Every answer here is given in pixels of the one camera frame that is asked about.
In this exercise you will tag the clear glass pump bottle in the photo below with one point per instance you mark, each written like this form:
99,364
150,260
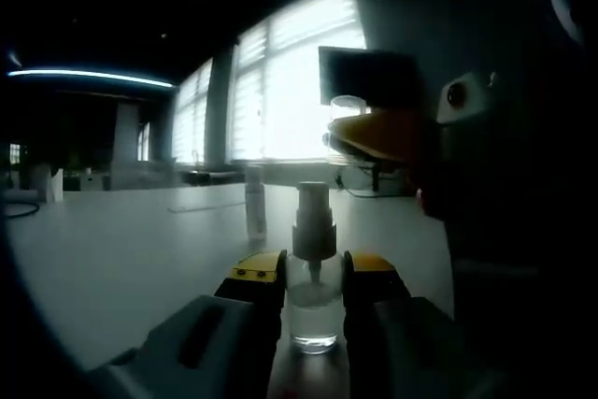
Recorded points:
313,277

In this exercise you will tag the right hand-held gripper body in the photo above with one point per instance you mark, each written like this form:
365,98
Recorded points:
467,95

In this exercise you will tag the white labelled pump bottle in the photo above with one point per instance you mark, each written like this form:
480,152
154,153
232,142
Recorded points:
256,212

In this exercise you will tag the white chest device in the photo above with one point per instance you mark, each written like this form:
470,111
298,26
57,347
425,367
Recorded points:
565,6

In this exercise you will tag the narrow clear bottle cover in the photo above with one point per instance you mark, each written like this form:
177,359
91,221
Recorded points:
348,105

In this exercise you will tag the person's black shirt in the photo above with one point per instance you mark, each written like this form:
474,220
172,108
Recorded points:
514,254

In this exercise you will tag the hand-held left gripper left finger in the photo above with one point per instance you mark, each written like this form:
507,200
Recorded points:
233,324

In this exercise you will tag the straight ceiling light strip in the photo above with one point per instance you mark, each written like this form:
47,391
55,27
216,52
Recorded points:
89,75

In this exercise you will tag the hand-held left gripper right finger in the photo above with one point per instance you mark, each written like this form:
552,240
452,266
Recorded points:
397,324

